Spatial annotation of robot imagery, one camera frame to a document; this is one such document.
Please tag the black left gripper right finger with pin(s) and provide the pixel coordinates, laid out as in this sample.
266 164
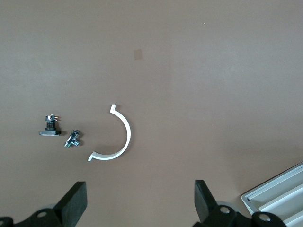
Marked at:
206 205

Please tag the white drawer cabinet housing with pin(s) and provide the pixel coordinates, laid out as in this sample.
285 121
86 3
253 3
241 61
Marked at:
247 201

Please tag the white drawer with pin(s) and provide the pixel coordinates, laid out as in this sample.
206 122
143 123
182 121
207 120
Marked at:
284 186
288 203

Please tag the black knob with bolt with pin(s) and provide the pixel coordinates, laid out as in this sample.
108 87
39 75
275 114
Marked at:
49 132

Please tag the small metal pneumatic fitting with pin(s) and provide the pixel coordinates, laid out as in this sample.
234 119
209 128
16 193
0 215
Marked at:
71 139

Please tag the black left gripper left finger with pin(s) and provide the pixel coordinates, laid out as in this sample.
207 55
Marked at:
71 205

